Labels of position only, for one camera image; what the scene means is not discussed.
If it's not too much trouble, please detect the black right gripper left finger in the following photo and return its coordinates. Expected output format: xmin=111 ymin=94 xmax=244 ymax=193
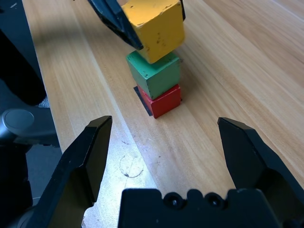
xmin=30 ymin=115 xmax=113 ymax=228

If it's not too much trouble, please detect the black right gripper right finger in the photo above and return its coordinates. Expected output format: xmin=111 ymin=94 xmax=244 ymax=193
xmin=218 ymin=117 xmax=304 ymax=221

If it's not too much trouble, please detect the yellow wooden block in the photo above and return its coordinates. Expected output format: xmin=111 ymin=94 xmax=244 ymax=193
xmin=121 ymin=0 xmax=185 ymax=64

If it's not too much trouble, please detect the green wooden block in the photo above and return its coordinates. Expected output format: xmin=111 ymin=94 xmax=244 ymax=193
xmin=125 ymin=51 xmax=181 ymax=100

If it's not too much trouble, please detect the red wooden block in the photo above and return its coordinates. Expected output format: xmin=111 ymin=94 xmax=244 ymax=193
xmin=137 ymin=84 xmax=182 ymax=119

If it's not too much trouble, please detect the black square table marker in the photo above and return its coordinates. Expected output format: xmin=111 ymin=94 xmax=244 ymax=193
xmin=133 ymin=85 xmax=152 ymax=117

